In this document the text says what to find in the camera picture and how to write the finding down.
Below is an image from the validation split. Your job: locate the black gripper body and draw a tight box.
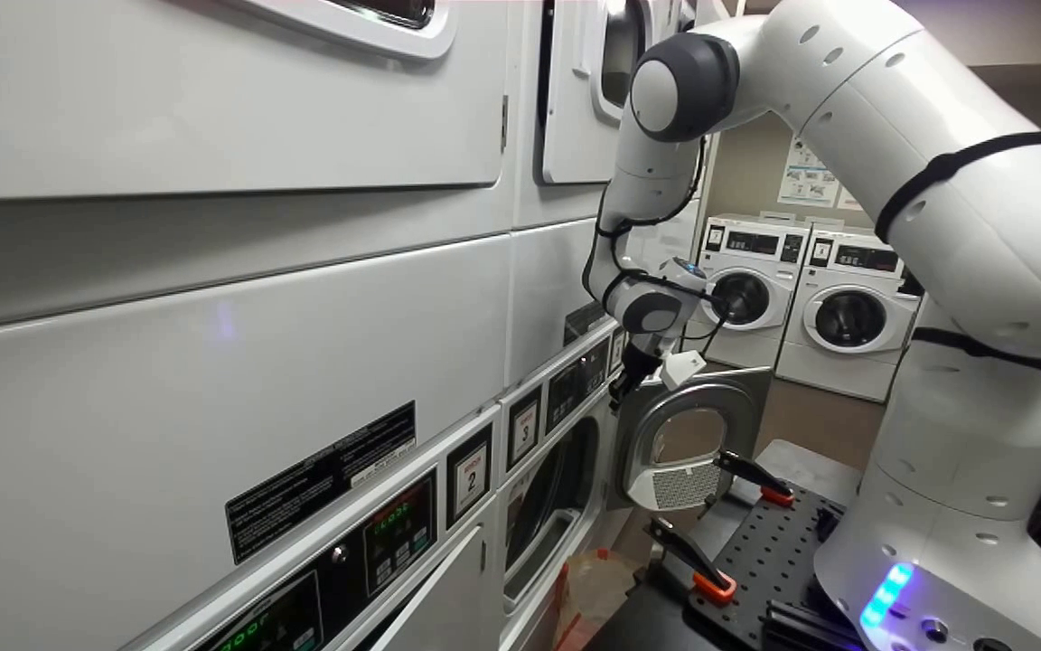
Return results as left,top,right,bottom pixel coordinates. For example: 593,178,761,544
616,335,668,385

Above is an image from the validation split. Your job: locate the black dryer control panel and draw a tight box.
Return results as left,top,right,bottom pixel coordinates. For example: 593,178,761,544
541,335,616,434
184,467,445,651

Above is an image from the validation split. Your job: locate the grey framed round dryer door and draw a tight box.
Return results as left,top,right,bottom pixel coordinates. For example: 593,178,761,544
616,363,779,521

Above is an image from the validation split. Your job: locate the black warning label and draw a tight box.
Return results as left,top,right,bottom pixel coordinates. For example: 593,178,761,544
222,399,420,567
561,298,610,351

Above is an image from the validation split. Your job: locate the black placard number 3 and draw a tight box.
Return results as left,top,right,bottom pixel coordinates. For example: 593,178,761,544
502,385,546,475

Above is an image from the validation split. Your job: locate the white stacked dryer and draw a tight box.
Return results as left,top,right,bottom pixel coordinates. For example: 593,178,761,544
0,0,520,651
497,0,740,651

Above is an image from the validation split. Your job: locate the white front-load washer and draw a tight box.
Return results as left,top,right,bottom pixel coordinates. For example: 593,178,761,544
773,223,926,410
686,210,813,373

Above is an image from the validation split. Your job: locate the black placard number 2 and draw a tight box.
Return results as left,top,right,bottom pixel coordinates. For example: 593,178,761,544
440,420,498,530

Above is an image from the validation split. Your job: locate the yellowish bag with orange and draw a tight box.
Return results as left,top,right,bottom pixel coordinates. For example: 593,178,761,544
546,539,647,651

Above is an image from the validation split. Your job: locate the black perforated mounting board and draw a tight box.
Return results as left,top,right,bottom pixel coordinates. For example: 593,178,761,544
616,485,849,651

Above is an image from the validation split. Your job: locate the white dryer door with window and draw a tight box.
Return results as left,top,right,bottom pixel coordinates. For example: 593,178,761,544
362,514,508,651
0,0,512,204
540,0,668,189

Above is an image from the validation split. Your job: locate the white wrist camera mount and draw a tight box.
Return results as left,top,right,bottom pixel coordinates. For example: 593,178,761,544
659,348,709,389

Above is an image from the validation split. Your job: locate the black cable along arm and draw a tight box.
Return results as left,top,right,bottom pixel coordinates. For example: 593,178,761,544
584,139,725,364

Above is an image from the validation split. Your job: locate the black clamp orange handle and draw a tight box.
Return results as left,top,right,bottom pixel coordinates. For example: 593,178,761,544
644,514,745,612
709,446,800,514

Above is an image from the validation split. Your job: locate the white wall notice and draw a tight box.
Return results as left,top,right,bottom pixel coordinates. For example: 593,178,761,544
773,133,872,217

